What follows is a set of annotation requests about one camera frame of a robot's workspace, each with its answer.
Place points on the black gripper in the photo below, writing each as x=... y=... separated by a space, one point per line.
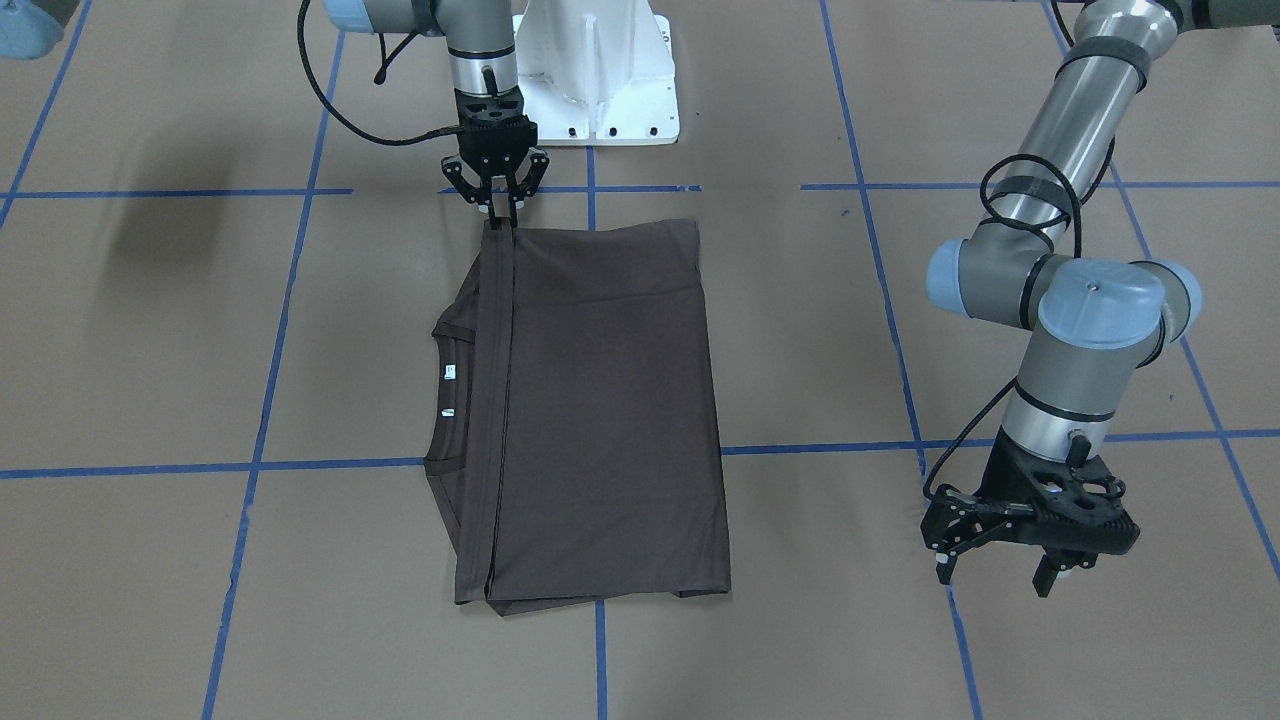
x=494 y=159
x=985 y=523

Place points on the dark brown t-shirt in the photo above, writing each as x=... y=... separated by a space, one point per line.
x=575 y=454

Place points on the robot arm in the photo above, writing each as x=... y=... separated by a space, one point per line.
x=479 y=35
x=1092 y=322

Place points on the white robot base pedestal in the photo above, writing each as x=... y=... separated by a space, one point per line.
x=597 y=73

